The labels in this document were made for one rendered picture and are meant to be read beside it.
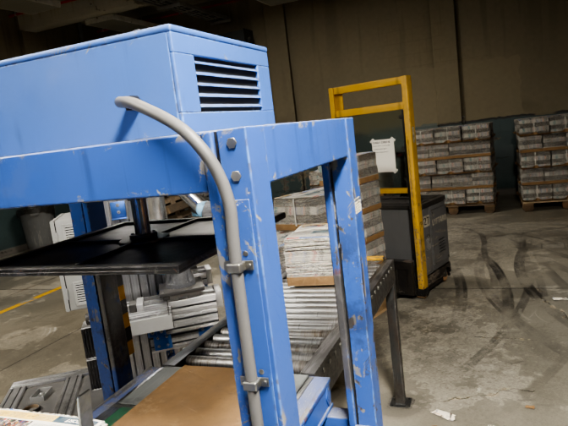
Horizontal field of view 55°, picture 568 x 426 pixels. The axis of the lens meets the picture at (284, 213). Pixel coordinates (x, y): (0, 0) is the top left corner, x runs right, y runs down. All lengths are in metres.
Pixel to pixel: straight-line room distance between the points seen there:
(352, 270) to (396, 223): 3.40
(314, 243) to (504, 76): 7.78
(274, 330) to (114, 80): 0.56
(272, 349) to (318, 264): 1.65
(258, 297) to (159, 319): 1.86
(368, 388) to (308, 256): 1.08
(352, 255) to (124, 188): 0.70
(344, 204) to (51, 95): 0.74
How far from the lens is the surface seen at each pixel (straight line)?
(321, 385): 1.67
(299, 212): 3.77
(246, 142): 0.85
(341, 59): 10.39
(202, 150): 0.85
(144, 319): 2.73
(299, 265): 2.57
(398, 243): 4.90
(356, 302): 1.50
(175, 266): 1.03
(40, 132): 1.25
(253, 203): 0.86
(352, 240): 1.45
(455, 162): 8.42
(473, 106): 9.99
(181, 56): 1.07
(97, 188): 1.02
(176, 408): 1.66
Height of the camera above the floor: 1.54
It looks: 9 degrees down
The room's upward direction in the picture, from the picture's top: 7 degrees counter-clockwise
